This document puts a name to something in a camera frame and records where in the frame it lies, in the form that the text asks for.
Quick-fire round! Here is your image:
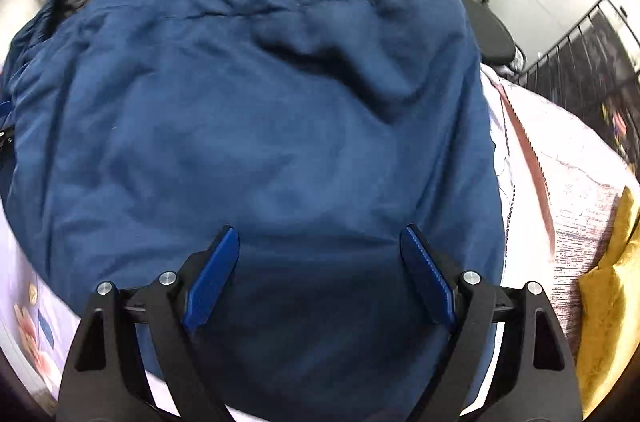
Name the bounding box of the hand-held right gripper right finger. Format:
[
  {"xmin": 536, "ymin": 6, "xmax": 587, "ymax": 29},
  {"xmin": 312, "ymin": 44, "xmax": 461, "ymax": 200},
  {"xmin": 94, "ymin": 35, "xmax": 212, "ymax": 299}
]
[{"xmin": 399, "ymin": 223, "xmax": 585, "ymax": 422}]

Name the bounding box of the yellow fuzzy blanket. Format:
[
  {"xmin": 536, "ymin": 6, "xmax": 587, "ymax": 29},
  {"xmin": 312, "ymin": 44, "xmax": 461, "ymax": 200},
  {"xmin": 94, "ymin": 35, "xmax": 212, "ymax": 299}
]
[{"xmin": 575, "ymin": 185, "xmax": 640, "ymax": 418}]

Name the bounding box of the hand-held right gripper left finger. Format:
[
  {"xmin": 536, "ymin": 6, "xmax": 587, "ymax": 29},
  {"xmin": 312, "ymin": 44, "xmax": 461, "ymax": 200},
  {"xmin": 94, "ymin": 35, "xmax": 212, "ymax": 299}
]
[{"xmin": 56, "ymin": 225, "xmax": 241, "ymax": 422}]

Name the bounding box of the black wire storage rack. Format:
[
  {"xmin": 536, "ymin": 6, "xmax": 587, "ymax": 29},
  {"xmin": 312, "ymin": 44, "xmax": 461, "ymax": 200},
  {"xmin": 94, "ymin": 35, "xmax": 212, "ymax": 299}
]
[{"xmin": 515, "ymin": 0, "xmax": 640, "ymax": 168}]

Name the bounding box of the black round stool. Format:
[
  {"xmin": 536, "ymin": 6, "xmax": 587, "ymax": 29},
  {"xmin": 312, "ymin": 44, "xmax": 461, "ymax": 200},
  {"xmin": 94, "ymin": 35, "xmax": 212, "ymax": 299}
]
[{"xmin": 459, "ymin": 0, "xmax": 517, "ymax": 66}]

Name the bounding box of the navy blue jacket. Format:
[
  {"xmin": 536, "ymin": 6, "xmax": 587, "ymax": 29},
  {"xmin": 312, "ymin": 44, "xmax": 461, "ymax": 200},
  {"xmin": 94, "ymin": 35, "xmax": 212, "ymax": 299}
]
[{"xmin": 0, "ymin": 0, "xmax": 506, "ymax": 422}]

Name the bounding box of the patterned purple pink bed sheet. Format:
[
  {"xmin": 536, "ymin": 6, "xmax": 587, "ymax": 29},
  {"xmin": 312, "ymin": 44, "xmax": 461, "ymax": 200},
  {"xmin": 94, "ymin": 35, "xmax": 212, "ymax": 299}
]
[{"xmin": 0, "ymin": 65, "xmax": 632, "ymax": 420}]

